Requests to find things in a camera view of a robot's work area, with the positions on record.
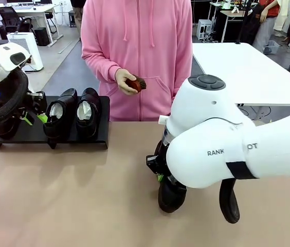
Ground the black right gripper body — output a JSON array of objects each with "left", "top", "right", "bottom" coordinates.
[{"left": 146, "top": 143, "right": 179, "bottom": 183}]

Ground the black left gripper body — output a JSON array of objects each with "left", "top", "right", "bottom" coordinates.
[{"left": 0, "top": 94, "right": 37, "bottom": 139}]

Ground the black perforated leather loafer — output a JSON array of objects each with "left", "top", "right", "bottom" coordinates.
[
  {"left": 43, "top": 87, "right": 78, "bottom": 141},
  {"left": 75, "top": 87, "right": 102, "bottom": 138}
]

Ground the brown wooden shoe brush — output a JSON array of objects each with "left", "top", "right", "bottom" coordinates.
[{"left": 124, "top": 75, "right": 147, "bottom": 94}]

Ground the person's right forearm pink sleeve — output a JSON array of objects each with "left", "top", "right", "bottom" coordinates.
[{"left": 81, "top": 43, "right": 124, "bottom": 84}]

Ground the person's left forearm pink sleeve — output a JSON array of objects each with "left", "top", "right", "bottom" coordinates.
[{"left": 170, "top": 51, "right": 194, "bottom": 103}]

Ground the person's right hand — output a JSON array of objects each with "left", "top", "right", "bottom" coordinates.
[{"left": 115, "top": 68, "right": 138, "bottom": 95}]

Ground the white paper shoe stuffing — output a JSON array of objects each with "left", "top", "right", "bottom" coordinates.
[
  {"left": 49, "top": 101, "right": 64, "bottom": 119},
  {"left": 77, "top": 100, "right": 94, "bottom": 120}
]

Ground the white air purifier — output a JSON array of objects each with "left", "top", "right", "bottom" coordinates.
[{"left": 7, "top": 32, "right": 45, "bottom": 73}]

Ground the black computer tower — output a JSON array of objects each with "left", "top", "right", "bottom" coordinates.
[{"left": 33, "top": 27, "right": 50, "bottom": 47}]

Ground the small dark stool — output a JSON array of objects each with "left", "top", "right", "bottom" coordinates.
[{"left": 68, "top": 10, "right": 79, "bottom": 28}]

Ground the black office chair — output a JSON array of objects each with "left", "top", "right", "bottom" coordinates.
[{"left": 0, "top": 6, "right": 34, "bottom": 41}]

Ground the person in brown trousers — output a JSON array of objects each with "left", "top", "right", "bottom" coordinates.
[{"left": 70, "top": 0, "right": 84, "bottom": 40}]

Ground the white office desk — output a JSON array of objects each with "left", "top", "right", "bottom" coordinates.
[{"left": 0, "top": 3, "right": 64, "bottom": 47}]

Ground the pink hoodie torso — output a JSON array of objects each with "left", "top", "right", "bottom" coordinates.
[{"left": 80, "top": 0, "right": 194, "bottom": 122}]

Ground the large white table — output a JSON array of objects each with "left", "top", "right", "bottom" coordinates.
[{"left": 191, "top": 42, "right": 290, "bottom": 121}]

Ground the white computer case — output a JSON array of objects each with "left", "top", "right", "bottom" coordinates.
[{"left": 197, "top": 19, "right": 214, "bottom": 41}]

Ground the grey plastic bin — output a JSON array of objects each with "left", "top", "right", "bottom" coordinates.
[{"left": 264, "top": 40, "right": 281, "bottom": 55}]

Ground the dark hanging garment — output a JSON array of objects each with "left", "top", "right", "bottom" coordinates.
[{"left": 239, "top": 2, "right": 263, "bottom": 45}]

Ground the brown-topped desk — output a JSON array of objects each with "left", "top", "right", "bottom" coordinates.
[{"left": 219, "top": 9, "right": 254, "bottom": 43}]

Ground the mannequin in orange shirt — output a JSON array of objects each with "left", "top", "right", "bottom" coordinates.
[{"left": 252, "top": 0, "right": 281, "bottom": 54}]

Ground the cream hanging garment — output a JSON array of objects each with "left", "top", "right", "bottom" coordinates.
[{"left": 273, "top": 0, "right": 290, "bottom": 31}]

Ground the black braided left arm hose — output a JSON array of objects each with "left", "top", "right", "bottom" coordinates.
[{"left": 0, "top": 68, "right": 30, "bottom": 128}]

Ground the black braided arm hose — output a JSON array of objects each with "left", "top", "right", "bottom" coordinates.
[
  {"left": 0, "top": 68, "right": 30, "bottom": 128},
  {"left": 219, "top": 178, "right": 241, "bottom": 224}
]

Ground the black braided right arm hose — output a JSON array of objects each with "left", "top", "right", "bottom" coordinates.
[{"left": 219, "top": 178, "right": 241, "bottom": 224}]

